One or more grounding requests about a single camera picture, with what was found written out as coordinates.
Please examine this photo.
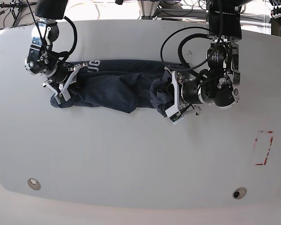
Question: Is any metal frame post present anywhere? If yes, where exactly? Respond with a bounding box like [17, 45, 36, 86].
[137, 0, 160, 20]

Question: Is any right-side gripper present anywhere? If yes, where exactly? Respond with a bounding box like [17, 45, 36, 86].
[43, 63, 87, 96]

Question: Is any black tripod stand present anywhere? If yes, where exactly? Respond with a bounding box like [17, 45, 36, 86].
[0, 0, 37, 28]

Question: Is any right-side wrist camera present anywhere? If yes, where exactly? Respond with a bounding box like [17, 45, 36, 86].
[54, 92, 71, 105]

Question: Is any left table grommet hole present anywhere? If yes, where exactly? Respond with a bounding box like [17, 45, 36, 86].
[28, 178, 41, 191]

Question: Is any left-side robot arm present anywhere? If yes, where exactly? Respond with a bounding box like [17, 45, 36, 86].
[164, 0, 243, 122]

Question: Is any left-side wrist camera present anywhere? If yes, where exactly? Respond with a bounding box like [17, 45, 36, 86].
[170, 112, 184, 125]

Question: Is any right-side robot arm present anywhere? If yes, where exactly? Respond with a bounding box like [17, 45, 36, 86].
[24, 0, 88, 105]

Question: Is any grey table leg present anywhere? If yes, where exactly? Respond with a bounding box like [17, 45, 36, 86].
[270, 18, 281, 37]

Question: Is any right table grommet hole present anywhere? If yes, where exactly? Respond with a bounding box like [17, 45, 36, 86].
[232, 187, 247, 200]

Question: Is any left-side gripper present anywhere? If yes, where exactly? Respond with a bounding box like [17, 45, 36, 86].
[164, 67, 201, 118]

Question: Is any dark blue T-shirt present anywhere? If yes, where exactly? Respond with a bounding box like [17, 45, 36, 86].
[50, 60, 174, 117]

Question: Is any red tape rectangle marking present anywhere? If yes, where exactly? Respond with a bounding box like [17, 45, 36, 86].
[253, 130, 274, 166]

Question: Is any table grommet hole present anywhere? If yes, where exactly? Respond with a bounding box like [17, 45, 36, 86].
[28, 178, 41, 191]
[232, 187, 247, 200]

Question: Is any right-side arm black cable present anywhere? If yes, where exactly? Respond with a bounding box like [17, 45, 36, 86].
[49, 15, 78, 63]

